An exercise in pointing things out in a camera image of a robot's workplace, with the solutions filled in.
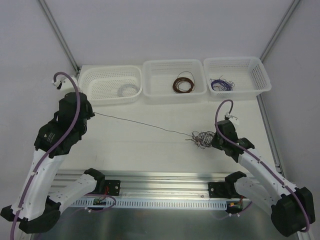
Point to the right frame post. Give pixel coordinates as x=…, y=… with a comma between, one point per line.
x=279, y=29

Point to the white slotted cable duct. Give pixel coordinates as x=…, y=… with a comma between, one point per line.
x=166, y=204

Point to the left frame post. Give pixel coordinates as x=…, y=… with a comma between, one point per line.
x=58, y=34

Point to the left white perforated basket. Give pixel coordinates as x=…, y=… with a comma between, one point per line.
x=110, y=85

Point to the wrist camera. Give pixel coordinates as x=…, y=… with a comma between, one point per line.
x=63, y=84
x=235, y=120

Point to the white perforated basket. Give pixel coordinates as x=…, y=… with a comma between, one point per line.
x=236, y=78
x=110, y=85
x=158, y=77

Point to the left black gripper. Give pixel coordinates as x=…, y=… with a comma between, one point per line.
x=87, y=113

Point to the right white perforated basket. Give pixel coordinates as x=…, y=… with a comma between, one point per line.
x=236, y=78

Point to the middle white perforated basket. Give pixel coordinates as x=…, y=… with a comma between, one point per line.
x=158, y=77

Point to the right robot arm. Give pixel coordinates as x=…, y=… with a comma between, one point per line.
x=291, y=209

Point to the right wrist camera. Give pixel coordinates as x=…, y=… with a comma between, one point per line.
x=235, y=120

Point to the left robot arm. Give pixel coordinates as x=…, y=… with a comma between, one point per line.
x=36, y=210

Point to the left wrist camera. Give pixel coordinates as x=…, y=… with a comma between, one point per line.
x=63, y=84

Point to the aluminium mounting rail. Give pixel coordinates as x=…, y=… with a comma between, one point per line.
x=164, y=185

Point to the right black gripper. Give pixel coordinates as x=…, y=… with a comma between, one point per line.
x=216, y=141

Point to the frame post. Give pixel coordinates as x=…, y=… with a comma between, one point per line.
x=58, y=34
x=279, y=29

